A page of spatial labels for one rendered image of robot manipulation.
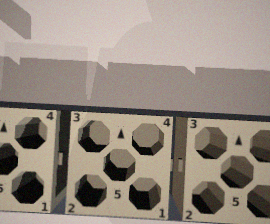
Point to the beige bucket adapter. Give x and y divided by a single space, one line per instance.
143 162
233 149
21 174

